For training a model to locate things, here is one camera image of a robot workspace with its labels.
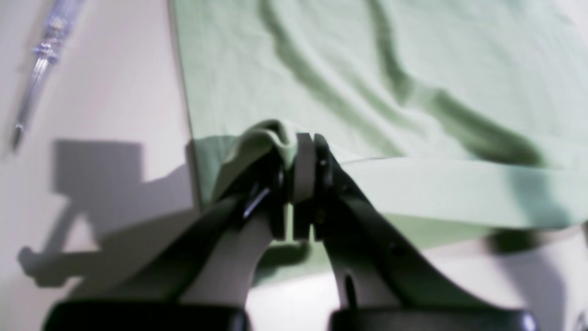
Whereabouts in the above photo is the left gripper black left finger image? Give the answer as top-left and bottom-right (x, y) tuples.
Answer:
(44, 141), (287, 331)

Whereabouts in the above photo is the light green T-shirt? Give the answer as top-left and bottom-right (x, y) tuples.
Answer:
(170, 0), (588, 285)

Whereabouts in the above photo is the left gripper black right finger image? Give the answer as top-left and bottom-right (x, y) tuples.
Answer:
(294, 133), (538, 331)

